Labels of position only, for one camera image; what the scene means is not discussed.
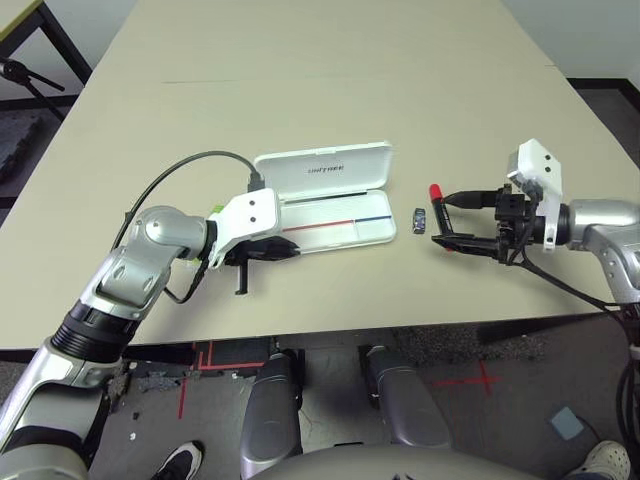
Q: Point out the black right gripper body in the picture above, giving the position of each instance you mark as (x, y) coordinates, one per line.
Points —
(510, 210)

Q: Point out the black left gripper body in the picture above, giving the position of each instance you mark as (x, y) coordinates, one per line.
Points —
(250, 255)

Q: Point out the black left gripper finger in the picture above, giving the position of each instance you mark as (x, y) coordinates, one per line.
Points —
(281, 255)
(282, 246)

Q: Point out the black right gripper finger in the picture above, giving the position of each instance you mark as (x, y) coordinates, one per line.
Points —
(470, 243)
(472, 200)

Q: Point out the black marker with red cap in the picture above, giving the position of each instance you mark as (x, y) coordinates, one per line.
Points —
(436, 192)

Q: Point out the small dark blue eraser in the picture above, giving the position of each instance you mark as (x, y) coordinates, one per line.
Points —
(420, 221)

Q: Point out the green rectangular eraser block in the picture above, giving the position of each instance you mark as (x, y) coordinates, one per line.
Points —
(217, 208)

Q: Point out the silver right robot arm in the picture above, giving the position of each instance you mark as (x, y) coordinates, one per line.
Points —
(600, 220)

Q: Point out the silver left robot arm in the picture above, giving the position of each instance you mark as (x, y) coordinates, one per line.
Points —
(160, 225)

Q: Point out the white plastic pencil case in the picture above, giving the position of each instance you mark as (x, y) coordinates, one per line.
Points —
(325, 165)

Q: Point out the grey robot right leg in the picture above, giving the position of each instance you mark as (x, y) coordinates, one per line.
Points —
(410, 405)

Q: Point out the grey blue square pad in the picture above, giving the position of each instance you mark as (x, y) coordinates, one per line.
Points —
(567, 423)

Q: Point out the black and white sneaker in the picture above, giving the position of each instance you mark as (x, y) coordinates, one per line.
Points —
(182, 457)

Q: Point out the grey robot torso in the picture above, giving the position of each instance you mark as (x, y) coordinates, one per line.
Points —
(390, 465)

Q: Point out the white perforated shoe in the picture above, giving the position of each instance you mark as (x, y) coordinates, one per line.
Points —
(605, 457)

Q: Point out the dark foam floor mat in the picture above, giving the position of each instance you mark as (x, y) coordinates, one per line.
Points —
(17, 140)

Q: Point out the side table with black legs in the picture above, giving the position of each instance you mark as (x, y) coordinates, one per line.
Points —
(65, 45)

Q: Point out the black tripod stand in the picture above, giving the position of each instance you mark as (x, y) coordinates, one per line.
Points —
(12, 69)

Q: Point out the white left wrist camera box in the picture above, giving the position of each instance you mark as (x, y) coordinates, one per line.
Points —
(252, 212)

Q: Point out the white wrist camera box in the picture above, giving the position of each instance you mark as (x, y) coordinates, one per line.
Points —
(252, 212)
(537, 162)

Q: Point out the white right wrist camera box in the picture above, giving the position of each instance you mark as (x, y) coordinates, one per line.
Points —
(537, 162)

